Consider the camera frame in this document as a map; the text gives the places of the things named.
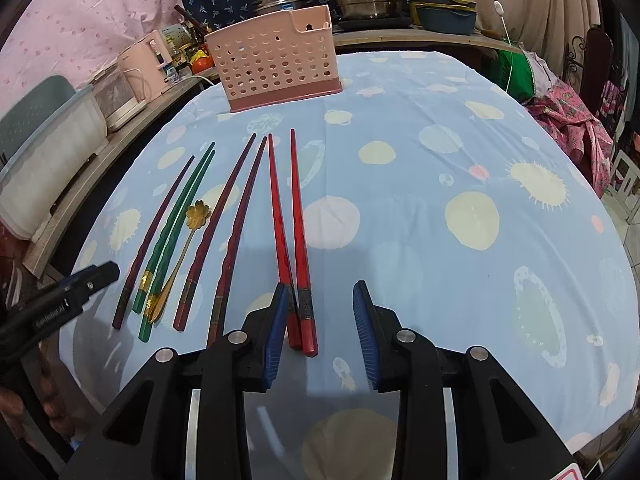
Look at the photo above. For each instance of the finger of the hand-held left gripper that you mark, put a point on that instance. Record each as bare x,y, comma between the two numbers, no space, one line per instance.
47,316

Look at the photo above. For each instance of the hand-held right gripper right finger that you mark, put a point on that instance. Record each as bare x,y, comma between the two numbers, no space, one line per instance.
366,342

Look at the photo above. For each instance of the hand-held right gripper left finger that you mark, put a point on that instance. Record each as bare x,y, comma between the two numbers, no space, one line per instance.
277,342

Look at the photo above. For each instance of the brown chopstick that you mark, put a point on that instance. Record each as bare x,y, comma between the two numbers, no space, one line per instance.
240,230
220,220

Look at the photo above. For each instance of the red chopstick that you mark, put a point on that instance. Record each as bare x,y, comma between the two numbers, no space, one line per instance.
299,220
277,220

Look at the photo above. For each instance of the maroon chopstick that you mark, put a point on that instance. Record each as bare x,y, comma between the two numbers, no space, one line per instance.
150,240

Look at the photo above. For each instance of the green chopstick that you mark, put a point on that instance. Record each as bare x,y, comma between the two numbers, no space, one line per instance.
172,220
172,255

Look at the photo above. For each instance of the gold flower spoon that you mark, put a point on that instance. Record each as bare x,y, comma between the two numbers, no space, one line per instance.
196,214

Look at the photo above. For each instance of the pink perforated utensil basket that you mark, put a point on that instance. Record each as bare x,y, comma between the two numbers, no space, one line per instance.
272,55

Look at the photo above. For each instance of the person's left hand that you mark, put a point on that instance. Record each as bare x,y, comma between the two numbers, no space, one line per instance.
56,400

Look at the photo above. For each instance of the blue planet print tablecloth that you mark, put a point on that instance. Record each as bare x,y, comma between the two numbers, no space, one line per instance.
410,240

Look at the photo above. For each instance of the wooden side counter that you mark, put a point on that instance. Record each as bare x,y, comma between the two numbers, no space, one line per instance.
100,175

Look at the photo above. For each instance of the white plastic storage box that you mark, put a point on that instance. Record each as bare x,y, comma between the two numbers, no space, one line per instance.
45,160

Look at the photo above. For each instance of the pink electric kettle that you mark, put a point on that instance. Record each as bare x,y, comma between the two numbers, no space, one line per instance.
142,67

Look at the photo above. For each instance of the red tomato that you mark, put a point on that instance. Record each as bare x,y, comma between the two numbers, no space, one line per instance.
202,63

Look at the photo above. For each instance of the pink floral cloth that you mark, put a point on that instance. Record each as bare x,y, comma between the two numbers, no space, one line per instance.
570,125

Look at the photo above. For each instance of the pink dotted sheet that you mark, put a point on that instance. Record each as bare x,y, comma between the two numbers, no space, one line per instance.
95,15

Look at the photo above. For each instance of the white stool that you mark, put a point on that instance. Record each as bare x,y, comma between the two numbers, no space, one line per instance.
625,177

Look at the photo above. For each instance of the white carton box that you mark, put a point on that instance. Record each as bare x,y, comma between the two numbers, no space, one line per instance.
175,36

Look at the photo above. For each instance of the green cloth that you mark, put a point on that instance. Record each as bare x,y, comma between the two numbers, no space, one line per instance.
517,72

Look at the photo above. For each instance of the grey counter board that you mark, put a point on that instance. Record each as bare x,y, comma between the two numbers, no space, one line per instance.
440,40

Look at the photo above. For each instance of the black induction cooker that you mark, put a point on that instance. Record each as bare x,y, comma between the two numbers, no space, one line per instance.
372,22

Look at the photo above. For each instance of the blue bowl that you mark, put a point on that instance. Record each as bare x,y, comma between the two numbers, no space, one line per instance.
447,21

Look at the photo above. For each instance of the yellow lined bowl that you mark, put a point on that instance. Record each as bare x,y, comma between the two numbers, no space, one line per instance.
440,1

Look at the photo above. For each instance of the dark wooden chair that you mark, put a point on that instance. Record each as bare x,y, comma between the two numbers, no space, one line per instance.
597,65

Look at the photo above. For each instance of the hanging clothes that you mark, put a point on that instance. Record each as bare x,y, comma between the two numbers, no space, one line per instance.
622,85

